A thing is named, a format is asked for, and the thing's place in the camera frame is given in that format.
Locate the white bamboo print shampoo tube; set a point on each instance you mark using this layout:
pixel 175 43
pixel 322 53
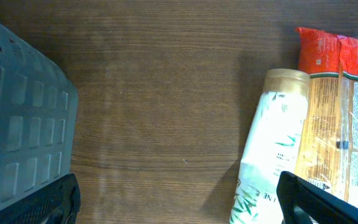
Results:
pixel 271 147

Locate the orange spaghetti pasta package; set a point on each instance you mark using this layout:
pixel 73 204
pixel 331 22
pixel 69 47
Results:
pixel 328 156

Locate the grey plastic mesh basket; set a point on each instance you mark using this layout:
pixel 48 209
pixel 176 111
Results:
pixel 38 106

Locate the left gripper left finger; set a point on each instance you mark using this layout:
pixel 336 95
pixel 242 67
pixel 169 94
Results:
pixel 56 203

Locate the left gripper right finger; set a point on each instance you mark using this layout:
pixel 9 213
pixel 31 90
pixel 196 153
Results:
pixel 304 203

